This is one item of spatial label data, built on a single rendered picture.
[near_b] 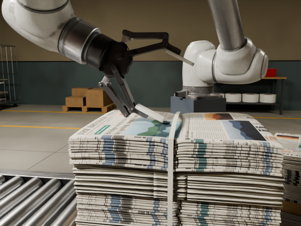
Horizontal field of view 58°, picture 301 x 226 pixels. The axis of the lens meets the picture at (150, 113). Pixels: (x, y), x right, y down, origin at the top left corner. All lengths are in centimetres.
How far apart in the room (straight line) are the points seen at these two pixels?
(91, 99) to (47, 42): 645
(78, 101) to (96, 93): 52
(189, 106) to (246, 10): 667
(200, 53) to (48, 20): 85
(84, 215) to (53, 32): 37
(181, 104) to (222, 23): 45
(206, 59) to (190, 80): 12
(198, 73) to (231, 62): 18
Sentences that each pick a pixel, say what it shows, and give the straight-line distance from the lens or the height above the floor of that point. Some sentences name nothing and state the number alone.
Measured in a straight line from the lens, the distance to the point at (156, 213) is 53.
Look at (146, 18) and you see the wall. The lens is 783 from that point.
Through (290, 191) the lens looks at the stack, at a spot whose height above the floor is 69.
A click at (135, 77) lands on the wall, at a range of 779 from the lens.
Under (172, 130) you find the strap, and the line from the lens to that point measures 51.
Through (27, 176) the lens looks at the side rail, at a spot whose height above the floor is 80.
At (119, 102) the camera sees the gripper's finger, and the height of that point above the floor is 108.
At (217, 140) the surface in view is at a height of 103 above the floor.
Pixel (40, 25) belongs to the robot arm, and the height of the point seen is 123.
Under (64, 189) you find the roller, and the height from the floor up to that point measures 80.
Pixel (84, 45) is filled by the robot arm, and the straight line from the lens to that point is 59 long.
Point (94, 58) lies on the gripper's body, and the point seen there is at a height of 117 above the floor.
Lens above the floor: 115
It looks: 10 degrees down
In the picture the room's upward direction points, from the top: straight up
